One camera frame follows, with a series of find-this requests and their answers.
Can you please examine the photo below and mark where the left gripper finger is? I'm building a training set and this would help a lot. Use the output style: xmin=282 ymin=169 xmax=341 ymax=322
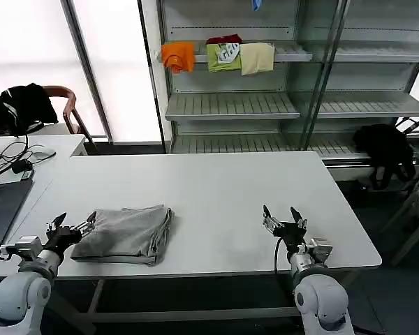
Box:
xmin=45 ymin=212 xmax=68 ymax=234
xmin=68 ymin=210 xmax=98 ymax=235

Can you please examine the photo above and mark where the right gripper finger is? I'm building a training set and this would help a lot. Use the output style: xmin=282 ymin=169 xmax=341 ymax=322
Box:
xmin=262 ymin=204 xmax=285 ymax=234
xmin=290 ymin=206 xmax=309 ymax=230

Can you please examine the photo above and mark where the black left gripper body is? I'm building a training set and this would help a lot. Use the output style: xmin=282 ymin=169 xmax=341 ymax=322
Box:
xmin=43 ymin=225 xmax=83 ymax=253

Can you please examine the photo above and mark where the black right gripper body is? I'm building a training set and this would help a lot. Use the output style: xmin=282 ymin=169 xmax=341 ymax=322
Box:
xmin=272 ymin=221 xmax=309 ymax=253

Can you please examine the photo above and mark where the grey printed t-shirt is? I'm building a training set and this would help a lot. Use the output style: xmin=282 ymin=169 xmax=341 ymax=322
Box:
xmin=70 ymin=204 xmax=175 ymax=268

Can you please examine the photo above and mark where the dark grey laptop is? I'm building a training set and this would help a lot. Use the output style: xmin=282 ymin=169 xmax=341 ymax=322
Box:
xmin=0 ymin=177 xmax=35 ymax=258

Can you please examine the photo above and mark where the black power adapter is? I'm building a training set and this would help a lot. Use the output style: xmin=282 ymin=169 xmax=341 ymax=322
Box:
xmin=10 ymin=159 xmax=33 ymax=174

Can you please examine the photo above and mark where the white computer mouse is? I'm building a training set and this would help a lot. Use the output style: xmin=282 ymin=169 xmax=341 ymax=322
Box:
xmin=31 ymin=148 xmax=57 ymax=161

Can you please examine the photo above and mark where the black bag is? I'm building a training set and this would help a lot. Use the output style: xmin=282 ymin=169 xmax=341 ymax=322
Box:
xmin=351 ymin=123 xmax=417 ymax=191

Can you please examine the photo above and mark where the brown wooden chair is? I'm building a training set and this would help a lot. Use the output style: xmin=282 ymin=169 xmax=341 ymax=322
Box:
xmin=41 ymin=85 xmax=99 ymax=154

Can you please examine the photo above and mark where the white chair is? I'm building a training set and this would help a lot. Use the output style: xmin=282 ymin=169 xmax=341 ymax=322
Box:
xmin=380 ymin=163 xmax=419 ymax=267

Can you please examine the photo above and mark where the black jacket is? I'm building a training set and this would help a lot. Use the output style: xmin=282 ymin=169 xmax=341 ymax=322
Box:
xmin=0 ymin=82 xmax=59 ymax=137

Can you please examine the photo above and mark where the grey metal shelf with clothes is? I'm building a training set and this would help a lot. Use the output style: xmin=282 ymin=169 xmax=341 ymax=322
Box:
xmin=138 ymin=0 xmax=419 ymax=172

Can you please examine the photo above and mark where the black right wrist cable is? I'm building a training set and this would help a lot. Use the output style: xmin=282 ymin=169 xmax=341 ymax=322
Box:
xmin=273 ymin=236 xmax=291 ymax=277

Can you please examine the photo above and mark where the grey table frame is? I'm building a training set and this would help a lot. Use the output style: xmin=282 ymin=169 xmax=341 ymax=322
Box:
xmin=85 ymin=270 xmax=357 ymax=325

